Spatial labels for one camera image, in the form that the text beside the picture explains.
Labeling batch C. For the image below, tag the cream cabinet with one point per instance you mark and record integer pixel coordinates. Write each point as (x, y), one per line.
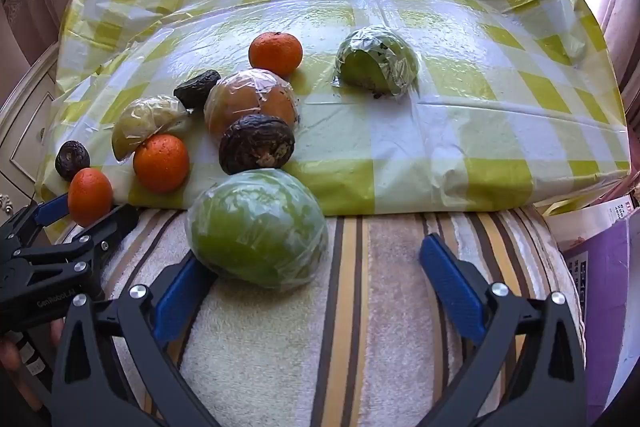
(25, 132)

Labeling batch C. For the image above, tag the person's left hand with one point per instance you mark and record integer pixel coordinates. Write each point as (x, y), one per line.
(9, 354)

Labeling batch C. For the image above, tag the orange tangerine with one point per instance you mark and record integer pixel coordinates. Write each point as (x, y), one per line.
(161, 163)
(90, 196)
(275, 53)

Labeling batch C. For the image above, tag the plastic-wrapped yellow-green fruit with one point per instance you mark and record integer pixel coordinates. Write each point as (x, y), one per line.
(147, 123)

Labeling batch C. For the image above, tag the plastic-wrapped brown bun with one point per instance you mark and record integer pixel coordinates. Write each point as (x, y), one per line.
(250, 99)

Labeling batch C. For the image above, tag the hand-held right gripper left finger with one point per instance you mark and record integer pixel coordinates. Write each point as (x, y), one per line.
(179, 298)

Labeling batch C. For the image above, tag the plastic-wrapped green fruit with foil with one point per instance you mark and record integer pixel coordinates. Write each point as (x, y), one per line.
(377, 63)

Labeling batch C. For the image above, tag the striped fabric cushion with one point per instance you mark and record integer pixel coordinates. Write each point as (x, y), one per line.
(350, 337)

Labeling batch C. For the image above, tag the purple box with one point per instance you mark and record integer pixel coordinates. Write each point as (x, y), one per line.
(610, 307)

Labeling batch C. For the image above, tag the large plastic-wrapped green fruit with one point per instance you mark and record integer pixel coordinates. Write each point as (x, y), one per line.
(257, 229)

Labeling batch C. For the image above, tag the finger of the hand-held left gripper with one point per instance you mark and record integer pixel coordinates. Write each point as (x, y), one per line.
(50, 209)
(112, 227)

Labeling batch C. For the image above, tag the yellow checked plastic tablecloth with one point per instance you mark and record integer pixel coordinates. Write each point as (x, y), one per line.
(450, 132)

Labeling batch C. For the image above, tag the large dark wrinkled fruit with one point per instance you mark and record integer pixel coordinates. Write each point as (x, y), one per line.
(256, 144)

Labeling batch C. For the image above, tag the white cardboard box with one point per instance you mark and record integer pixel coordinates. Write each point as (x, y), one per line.
(580, 222)

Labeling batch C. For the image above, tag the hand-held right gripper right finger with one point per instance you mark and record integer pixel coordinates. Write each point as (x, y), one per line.
(450, 287)

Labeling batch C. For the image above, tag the small dark wrinkled fruit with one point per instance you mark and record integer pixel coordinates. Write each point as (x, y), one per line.
(71, 160)

